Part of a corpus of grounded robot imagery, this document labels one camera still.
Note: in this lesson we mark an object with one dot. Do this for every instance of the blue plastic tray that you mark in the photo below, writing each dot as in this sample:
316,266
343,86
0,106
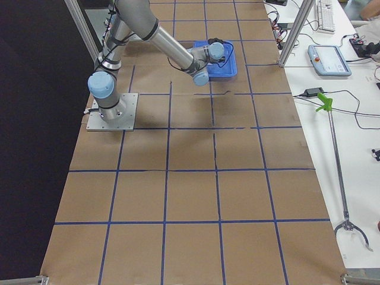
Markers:
225,63

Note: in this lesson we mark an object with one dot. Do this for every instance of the green handled reach grabber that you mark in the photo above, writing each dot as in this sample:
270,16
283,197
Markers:
346,224

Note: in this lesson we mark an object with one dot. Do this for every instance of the white keyboard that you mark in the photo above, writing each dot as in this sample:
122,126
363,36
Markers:
325,16

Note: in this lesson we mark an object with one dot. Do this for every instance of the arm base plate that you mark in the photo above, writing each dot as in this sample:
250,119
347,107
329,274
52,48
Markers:
119,118

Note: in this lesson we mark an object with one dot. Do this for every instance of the teach pendant tablet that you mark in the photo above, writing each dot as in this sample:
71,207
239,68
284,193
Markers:
328,60

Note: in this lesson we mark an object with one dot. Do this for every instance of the black power adapter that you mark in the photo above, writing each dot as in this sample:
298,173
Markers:
312,92

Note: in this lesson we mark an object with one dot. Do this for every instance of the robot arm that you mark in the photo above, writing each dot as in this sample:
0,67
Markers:
134,22

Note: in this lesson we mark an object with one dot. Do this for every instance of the aluminium frame post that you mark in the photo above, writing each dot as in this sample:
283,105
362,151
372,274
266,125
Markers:
299,21

